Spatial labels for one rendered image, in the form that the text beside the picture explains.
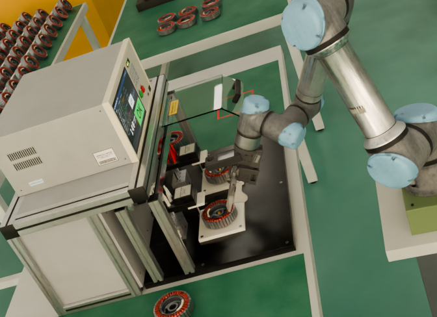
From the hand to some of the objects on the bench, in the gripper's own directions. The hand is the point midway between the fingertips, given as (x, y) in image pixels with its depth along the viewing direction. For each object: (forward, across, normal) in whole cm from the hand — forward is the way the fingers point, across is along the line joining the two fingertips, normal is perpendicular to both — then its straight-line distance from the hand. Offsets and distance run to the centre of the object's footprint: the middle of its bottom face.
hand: (226, 197), depth 210 cm
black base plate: (+12, +12, 0) cm, 17 cm away
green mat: (+23, +76, +18) cm, 82 cm away
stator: (+8, +24, 0) cm, 26 cm away
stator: (+8, 0, 0) cm, 8 cm away
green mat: (+23, -53, +18) cm, 60 cm away
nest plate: (+10, 0, 0) cm, 10 cm away
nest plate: (+10, +24, 0) cm, 26 cm away
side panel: (+32, -21, +33) cm, 50 cm away
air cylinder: (+17, +24, +12) cm, 32 cm away
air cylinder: (+17, 0, +12) cm, 21 cm away
